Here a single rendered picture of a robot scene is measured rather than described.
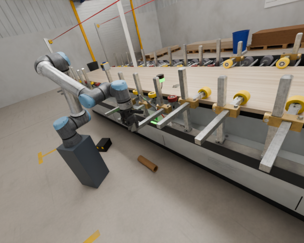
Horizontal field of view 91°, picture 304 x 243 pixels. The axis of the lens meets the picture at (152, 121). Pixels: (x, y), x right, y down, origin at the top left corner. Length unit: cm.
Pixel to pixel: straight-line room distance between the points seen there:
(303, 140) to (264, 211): 73
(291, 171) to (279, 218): 73
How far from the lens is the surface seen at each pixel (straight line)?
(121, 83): 89
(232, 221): 157
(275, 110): 84
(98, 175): 196
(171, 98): 124
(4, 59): 885
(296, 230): 166
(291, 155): 121
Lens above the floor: 141
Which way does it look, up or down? 31 degrees down
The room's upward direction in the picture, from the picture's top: 14 degrees counter-clockwise
